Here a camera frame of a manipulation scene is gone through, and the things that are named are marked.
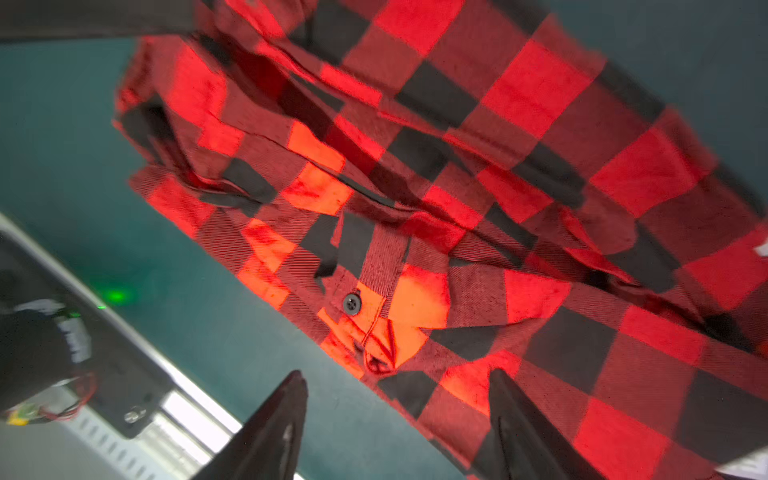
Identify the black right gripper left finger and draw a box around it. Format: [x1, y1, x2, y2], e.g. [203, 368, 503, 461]
[193, 370, 308, 480]

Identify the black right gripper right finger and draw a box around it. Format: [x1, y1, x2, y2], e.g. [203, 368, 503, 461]
[489, 369, 603, 480]

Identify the red black plaid shirt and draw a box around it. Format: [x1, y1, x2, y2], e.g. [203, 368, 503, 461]
[116, 1, 767, 479]

